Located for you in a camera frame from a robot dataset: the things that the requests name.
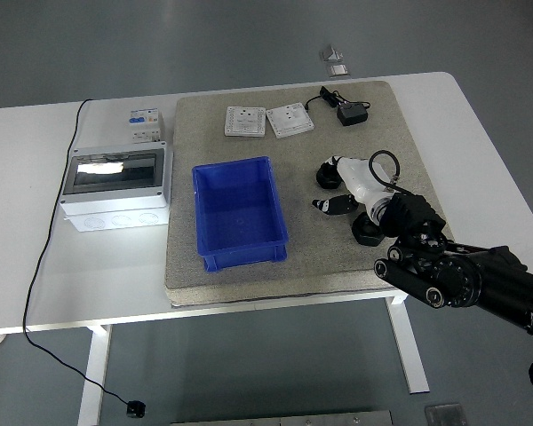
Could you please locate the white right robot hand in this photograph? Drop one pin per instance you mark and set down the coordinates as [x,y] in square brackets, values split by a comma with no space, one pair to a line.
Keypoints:
[357,177]

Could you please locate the small black hex nut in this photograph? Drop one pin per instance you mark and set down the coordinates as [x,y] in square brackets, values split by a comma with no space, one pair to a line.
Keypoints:
[327,181]

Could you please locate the large black hex nut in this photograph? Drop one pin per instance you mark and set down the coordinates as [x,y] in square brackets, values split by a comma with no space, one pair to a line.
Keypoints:
[367,235]

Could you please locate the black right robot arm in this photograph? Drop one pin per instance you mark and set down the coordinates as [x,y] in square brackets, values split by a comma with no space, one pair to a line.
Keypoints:
[471,275]

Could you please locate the blue plastic box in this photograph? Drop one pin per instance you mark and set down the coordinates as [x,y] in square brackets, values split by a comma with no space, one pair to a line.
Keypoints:
[237,208]

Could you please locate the grey distribution box clear lid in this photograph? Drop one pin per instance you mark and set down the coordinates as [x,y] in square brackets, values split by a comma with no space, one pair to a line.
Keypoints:
[115,195]

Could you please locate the black power adapter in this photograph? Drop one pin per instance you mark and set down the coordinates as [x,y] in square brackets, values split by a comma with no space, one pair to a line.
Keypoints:
[352,114]

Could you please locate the grey-brown mat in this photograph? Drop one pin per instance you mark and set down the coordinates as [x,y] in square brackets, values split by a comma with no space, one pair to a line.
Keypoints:
[320,266]

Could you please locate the flat metal floor socket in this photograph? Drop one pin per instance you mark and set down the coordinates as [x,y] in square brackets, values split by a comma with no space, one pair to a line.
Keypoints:
[339,70]

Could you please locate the white square socket panel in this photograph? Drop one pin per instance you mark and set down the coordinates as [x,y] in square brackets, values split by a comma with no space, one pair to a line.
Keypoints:
[245,122]

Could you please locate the white table leg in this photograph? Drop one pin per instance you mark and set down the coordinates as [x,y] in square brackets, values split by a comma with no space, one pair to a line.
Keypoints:
[408,350]
[93,377]

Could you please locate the white blue circuit breaker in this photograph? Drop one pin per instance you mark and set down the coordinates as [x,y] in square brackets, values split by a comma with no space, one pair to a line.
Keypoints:
[144,126]

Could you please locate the grey metal floor plate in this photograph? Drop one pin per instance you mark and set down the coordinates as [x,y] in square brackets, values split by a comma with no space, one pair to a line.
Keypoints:
[444,415]

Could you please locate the grey metal bar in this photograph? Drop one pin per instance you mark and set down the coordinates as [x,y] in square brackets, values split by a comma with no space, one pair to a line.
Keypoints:
[280,419]

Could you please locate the white socket panel with switch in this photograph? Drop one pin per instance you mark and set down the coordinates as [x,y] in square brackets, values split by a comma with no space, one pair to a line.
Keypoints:
[290,120]

